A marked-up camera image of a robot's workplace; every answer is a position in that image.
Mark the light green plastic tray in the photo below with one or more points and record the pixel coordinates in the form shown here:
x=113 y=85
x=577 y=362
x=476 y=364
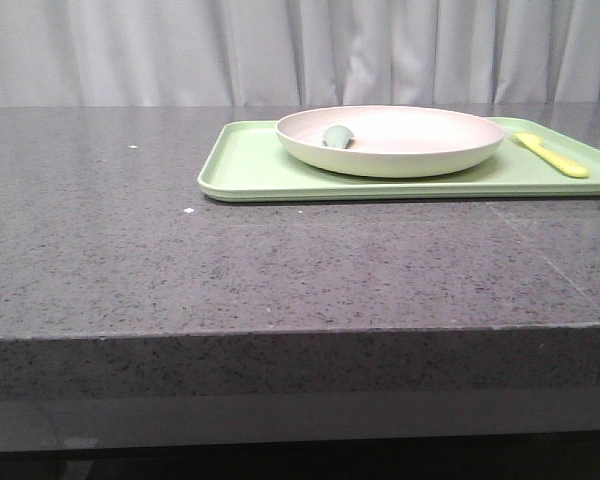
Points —
x=248 y=164

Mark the yellow plastic fork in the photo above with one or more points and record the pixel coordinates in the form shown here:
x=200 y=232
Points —
x=564 y=165

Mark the cream round plate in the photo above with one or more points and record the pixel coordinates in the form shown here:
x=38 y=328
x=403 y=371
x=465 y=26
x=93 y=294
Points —
x=391 y=141

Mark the white pleated curtain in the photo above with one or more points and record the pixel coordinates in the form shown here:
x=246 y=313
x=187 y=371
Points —
x=277 y=53

